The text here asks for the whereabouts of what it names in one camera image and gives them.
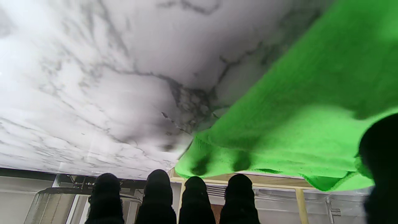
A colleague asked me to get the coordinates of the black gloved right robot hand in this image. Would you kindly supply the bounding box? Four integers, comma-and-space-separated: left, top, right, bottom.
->
86, 114, 398, 224

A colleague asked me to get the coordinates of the green microfibre towel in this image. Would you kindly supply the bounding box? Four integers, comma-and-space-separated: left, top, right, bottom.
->
174, 0, 398, 192

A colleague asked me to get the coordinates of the wooden hanging rack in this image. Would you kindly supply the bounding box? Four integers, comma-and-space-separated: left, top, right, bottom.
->
168, 168, 314, 224

